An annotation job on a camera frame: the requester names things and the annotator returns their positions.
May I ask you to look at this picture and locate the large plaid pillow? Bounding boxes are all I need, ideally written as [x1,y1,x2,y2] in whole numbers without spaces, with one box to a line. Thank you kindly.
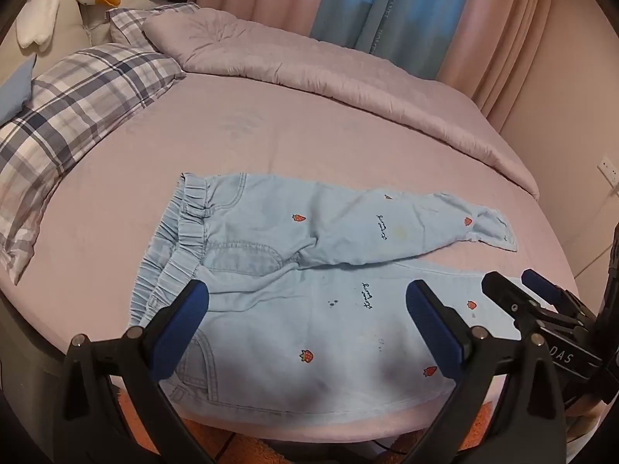
[0,43,187,286]

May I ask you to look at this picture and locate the blue curtain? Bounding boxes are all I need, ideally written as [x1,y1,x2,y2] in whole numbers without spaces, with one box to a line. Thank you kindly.
[309,0,489,80]

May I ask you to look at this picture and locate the small plaid pillow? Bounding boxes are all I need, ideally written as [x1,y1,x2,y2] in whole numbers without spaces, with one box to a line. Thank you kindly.
[107,2,201,51]

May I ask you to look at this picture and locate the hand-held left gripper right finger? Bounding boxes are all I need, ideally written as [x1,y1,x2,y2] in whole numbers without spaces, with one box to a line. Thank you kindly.
[405,279,571,464]

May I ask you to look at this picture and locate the blue cushion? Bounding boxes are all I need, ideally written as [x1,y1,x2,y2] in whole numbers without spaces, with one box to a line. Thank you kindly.
[0,53,37,124]

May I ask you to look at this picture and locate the pink quilt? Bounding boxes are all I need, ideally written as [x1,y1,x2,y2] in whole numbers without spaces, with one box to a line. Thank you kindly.
[142,7,540,199]

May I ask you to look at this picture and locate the light blue strawberry print pants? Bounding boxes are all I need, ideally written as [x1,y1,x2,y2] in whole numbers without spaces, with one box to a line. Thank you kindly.
[128,171,525,428]

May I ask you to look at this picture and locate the white wall socket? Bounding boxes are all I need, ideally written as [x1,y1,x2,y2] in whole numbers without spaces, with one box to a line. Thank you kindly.
[597,155,619,185]

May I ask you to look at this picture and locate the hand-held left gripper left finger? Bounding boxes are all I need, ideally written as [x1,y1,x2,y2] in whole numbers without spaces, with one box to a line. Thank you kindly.
[52,278,218,464]

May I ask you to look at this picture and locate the bed with pink sheet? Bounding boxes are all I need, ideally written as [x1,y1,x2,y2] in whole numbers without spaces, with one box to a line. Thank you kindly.
[0,7,581,445]

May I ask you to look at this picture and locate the beige padded headboard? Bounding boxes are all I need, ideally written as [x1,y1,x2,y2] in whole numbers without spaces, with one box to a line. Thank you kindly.
[0,0,160,88]

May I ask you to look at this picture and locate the black cable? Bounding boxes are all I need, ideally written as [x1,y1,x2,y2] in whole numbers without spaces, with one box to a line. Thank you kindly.
[368,437,421,456]

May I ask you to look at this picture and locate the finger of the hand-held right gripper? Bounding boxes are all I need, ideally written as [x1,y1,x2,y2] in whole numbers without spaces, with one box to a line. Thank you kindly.
[521,269,588,321]
[481,271,545,336]

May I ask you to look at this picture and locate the orange rug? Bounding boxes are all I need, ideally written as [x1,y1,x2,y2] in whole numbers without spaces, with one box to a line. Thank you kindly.
[116,387,499,464]

